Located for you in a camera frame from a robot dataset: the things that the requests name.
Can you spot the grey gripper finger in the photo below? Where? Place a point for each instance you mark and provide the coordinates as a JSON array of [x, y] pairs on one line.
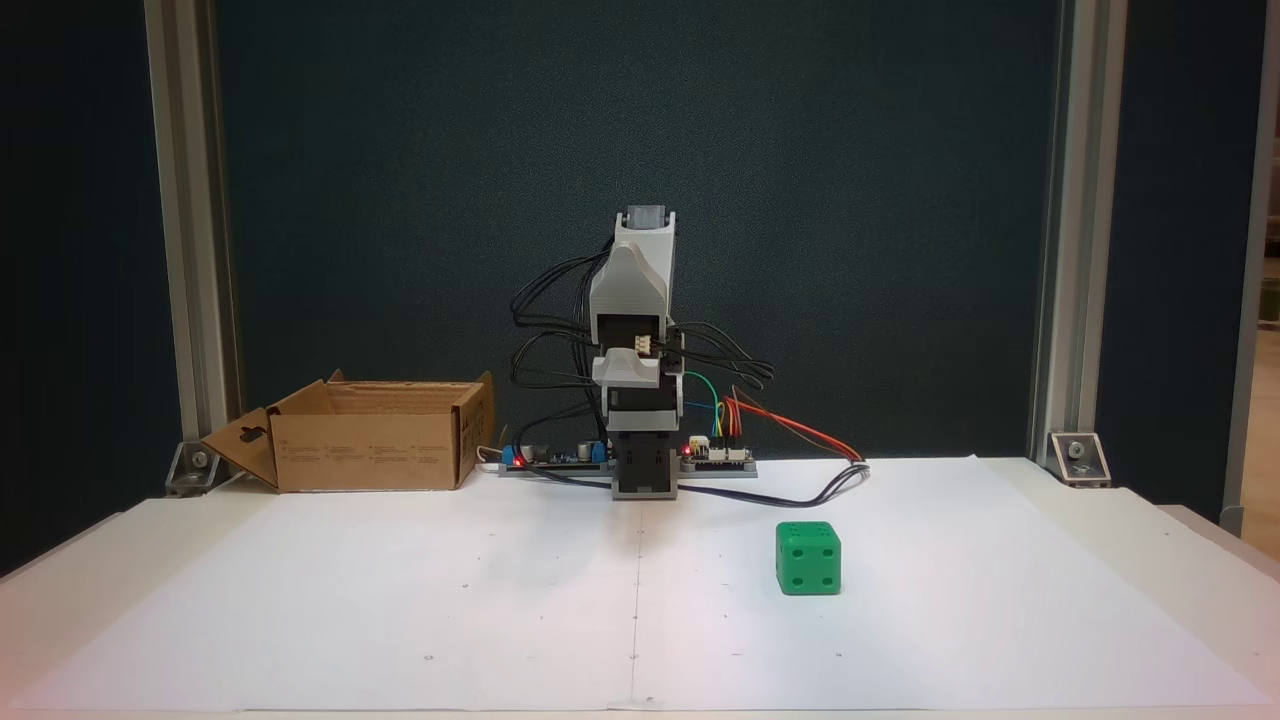
[[625, 368]]

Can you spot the green die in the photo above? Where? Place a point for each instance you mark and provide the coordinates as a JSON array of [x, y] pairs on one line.
[[805, 570]]

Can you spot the circuit board with blue parts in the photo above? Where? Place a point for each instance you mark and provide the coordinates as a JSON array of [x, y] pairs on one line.
[[560, 460]]

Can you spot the brown cardboard box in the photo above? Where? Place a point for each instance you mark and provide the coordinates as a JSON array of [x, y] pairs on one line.
[[370, 450]]

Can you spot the metal corner bracket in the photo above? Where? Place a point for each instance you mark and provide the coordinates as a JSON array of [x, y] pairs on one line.
[[195, 470], [1078, 460]]

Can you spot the aluminium frame post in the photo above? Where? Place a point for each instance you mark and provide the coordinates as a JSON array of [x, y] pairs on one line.
[[190, 250], [1080, 250], [1250, 350]]

